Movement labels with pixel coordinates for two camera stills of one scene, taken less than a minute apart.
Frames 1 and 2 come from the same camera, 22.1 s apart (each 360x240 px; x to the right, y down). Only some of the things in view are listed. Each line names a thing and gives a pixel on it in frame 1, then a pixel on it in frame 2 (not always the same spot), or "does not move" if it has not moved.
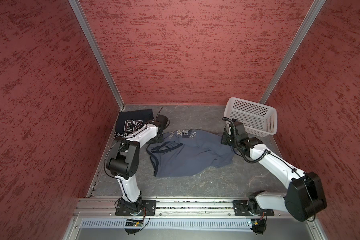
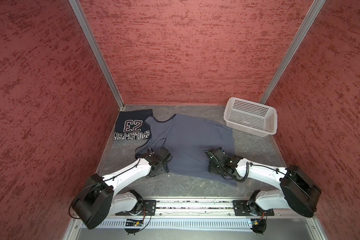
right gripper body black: x=229 y=139 to x=217 y=169
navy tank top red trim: x=130 y=122 does not move
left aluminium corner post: x=80 y=12 does not move
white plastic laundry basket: x=258 y=119 does not move
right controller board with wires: x=259 y=225 does not move
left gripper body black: x=159 y=139 to x=159 y=171
